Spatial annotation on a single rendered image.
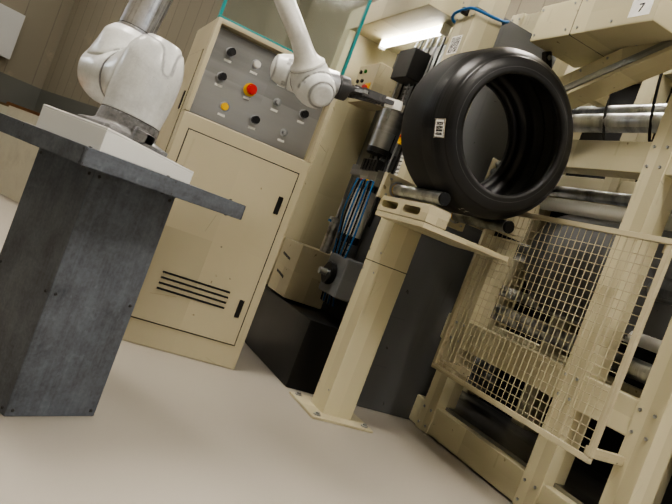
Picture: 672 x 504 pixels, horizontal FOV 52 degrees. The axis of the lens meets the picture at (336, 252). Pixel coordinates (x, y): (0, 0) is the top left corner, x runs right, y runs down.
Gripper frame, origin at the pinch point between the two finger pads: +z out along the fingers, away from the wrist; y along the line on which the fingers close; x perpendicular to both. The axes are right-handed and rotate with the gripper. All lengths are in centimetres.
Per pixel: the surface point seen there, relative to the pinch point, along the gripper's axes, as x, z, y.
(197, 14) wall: -131, 32, 614
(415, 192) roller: 25.5, 20.3, 7.2
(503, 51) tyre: -25.1, 30.3, -9.3
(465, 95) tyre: -7.3, 18.6, -12.1
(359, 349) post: 88, 25, 28
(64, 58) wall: -61, -93, 809
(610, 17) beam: -46, 64, -15
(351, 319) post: 78, 21, 33
